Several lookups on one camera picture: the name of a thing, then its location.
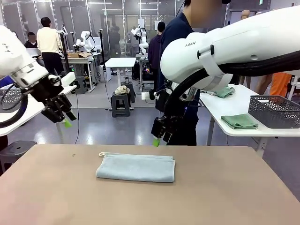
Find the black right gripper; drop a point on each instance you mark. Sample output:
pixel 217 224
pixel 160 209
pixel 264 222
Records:
pixel 173 119

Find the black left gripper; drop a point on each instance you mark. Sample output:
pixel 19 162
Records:
pixel 44 90

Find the light blue towel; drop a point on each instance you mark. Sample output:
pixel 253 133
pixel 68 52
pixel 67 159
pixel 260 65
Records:
pixel 136 167

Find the grey chevron-pattern basket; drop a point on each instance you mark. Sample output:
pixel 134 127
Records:
pixel 274 112

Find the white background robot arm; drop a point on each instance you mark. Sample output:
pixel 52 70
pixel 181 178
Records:
pixel 143 44
pixel 85 39

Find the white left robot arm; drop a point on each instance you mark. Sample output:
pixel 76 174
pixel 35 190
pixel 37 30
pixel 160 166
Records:
pixel 14 54

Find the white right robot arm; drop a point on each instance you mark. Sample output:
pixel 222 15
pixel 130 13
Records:
pixel 234 47

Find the grey small-hole basket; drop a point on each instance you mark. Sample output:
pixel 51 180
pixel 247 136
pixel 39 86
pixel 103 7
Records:
pixel 7 98

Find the grey plastic stool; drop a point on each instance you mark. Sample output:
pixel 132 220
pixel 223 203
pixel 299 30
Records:
pixel 80 82
pixel 132 92
pixel 120 105
pixel 14 152

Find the white table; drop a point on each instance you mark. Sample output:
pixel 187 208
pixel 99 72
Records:
pixel 234 105
pixel 10 114

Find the white workbench desk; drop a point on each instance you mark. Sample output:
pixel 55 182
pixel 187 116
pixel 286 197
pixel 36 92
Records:
pixel 82 61

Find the beige cloth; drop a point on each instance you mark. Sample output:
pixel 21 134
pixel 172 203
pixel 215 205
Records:
pixel 122 89

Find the black tripod pole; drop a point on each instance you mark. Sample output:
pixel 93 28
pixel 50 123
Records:
pixel 64 54

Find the cardboard box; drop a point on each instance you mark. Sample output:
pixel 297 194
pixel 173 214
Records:
pixel 78 55

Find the metal tumbler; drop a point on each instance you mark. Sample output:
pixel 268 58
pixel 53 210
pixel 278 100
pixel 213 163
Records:
pixel 127 80

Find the blue chair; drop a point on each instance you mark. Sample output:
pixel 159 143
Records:
pixel 4 82

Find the crumpled green towel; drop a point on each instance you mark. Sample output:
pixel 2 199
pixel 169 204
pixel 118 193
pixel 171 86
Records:
pixel 223 92

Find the man in cream shirt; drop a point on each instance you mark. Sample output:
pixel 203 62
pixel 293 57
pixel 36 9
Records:
pixel 48 42

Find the folded green towel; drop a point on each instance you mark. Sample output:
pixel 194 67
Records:
pixel 239 120

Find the white standing desk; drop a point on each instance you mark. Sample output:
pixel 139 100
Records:
pixel 120 62

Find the seated person in black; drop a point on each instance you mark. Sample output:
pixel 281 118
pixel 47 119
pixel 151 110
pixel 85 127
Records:
pixel 31 41

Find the person in dark hoodie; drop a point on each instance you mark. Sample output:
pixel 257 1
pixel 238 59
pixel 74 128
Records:
pixel 154 49

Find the person in navy jacket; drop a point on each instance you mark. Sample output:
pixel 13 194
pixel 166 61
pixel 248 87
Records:
pixel 175 30

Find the mannequin in orange jacket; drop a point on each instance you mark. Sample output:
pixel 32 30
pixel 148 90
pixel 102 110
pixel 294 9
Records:
pixel 262 82

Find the mannequin in orange trousers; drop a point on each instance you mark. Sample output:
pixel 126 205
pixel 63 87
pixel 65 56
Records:
pixel 281 84

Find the mannequin in grey shirt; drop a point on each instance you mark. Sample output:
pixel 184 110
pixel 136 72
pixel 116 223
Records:
pixel 245 14

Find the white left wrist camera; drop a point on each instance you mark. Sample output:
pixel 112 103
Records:
pixel 68 78

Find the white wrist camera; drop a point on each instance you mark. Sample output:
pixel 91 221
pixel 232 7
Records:
pixel 68 78
pixel 145 96

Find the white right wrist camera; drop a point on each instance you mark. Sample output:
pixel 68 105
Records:
pixel 145 96

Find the black camera pole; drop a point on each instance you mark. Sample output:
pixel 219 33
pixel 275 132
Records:
pixel 102 47

